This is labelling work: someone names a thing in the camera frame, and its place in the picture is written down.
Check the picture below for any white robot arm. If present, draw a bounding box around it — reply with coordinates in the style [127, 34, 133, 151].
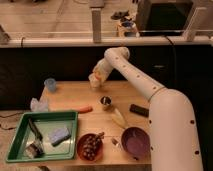
[93, 47, 204, 171]

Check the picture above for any white paper cup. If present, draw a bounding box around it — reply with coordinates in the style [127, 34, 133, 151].
[88, 74, 101, 89]

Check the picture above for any blue plastic cup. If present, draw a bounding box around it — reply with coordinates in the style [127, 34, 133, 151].
[44, 78, 56, 93]

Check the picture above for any orange carrot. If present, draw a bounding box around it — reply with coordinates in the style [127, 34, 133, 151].
[76, 106, 93, 114]

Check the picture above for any yellow banana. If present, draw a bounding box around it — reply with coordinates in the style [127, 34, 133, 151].
[111, 112, 127, 129]

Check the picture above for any black rectangular block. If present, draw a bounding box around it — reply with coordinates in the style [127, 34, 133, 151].
[130, 104, 149, 117]

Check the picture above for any wooden table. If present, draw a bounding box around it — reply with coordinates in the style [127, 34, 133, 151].
[21, 81, 151, 166]

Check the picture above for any crumpled plastic bag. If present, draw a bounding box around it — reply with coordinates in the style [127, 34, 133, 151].
[30, 98, 49, 112]

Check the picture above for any dark grapes bunch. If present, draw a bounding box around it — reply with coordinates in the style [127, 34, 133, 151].
[83, 133, 104, 160]

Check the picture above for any metal fork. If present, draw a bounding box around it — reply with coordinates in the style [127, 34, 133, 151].
[111, 138, 122, 149]

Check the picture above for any brown bowl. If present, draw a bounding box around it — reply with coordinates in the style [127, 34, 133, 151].
[77, 133, 103, 162]

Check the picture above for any blue sponge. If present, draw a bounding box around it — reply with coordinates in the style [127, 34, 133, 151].
[48, 127, 71, 146]

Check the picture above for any purple bowl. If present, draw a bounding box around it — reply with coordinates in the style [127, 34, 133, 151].
[121, 127, 150, 159]

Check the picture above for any black monitor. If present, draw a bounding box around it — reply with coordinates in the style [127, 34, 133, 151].
[136, 0, 193, 36]

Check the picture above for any green plastic tray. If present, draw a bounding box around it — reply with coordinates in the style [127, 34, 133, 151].
[6, 111, 78, 163]

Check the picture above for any black handled brush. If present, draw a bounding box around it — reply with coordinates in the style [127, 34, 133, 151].
[25, 119, 44, 159]

